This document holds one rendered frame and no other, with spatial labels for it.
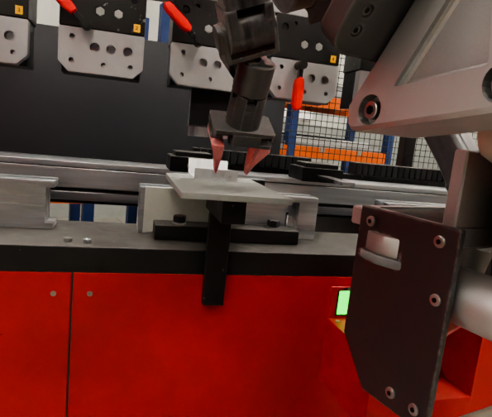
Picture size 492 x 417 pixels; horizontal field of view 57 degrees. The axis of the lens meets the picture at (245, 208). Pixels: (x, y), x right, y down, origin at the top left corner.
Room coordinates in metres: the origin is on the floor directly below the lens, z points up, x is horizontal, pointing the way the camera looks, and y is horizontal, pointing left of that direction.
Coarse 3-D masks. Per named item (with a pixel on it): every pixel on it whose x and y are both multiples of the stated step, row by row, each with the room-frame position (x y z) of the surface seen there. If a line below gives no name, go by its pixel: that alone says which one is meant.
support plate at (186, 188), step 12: (168, 180) 0.87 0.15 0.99; (180, 180) 0.82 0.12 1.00; (192, 180) 0.84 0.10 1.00; (204, 180) 0.86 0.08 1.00; (240, 180) 0.92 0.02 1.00; (252, 180) 0.95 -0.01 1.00; (180, 192) 0.68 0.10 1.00; (192, 192) 0.68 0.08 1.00; (204, 192) 0.70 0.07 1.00; (216, 192) 0.71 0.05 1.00; (228, 192) 0.73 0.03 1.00; (240, 192) 0.74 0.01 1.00; (252, 192) 0.76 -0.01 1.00; (264, 192) 0.77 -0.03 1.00; (276, 192) 0.79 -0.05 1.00; (288, 204) 0.72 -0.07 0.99
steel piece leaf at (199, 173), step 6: (198, 168) 0.87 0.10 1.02; (204, 168) 0.87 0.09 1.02; (192, 174) 0.94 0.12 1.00; (198, 174) 0.87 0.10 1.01; (204, 174) 0.87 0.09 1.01; (210, 174) 0.88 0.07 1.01; (216, 174) 0.88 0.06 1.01; (222, 174) 0.88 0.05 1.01; (228, 174) 0.89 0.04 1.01; (234, 174) 0.89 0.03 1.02; (222, 180) 0.88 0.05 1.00; (228, 180) 0.89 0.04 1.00; (234, 180) 0.89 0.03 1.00
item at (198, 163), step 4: (192, 160) 0.97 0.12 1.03; (196, 160) 0.98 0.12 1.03; (200, 160) 0.98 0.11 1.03; (204, 160) 0.98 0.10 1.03; (208, 160) 0.99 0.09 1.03; (212, 160) 0.99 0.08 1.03; (192, 164) 0.97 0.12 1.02; (196, 164) 0.97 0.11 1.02; (200, 164) 0.98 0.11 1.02; (204, 164) 0.98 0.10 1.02; (208, 164) 0.98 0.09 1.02; (212, 164) 0.98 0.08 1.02; (220, 164) 0.99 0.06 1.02; (224, 164) 0.99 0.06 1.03; (192, 168) 0.97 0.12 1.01; (208, 168) 0.98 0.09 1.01; (212, 168) 0.98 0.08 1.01; (220, 168) 0.99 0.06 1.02; (224, 168) 0.99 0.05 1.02; (192, 172) 0.97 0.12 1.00
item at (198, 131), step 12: (192, 96) 0.95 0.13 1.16; (204, 96) 0.95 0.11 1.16; (216, 96) 0.96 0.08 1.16; (228, 96) 0.97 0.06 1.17; (192, 108) 0.95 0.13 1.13; (204, 108) 0.95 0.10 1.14; (216, 108) 0.96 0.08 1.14; (192, 120) 0.95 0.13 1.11; (204, 120) 0.95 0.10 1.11; (192, 132) 0.96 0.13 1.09; (204, 132) 0.96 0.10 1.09
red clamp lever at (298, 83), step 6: (300, 60) 0.93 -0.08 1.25; (294, 66) 0.95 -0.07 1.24; (300, 66) 0.93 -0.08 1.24; (306, 66) 0.93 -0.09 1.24; (300, 72) 0.94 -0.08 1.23; (300, 78) 0.94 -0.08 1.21; (294, 84) 0.94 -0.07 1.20; (300, 84) 0.93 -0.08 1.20; (294, 90) 0.94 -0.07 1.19; (300, 90) 0.93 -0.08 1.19; (294, 96) 0.93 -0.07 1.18; (300, 96) 0.93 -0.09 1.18; (294, 102) 0.93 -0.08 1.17; (300, 102) 0.93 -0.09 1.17; (294, 108) 0.94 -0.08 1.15
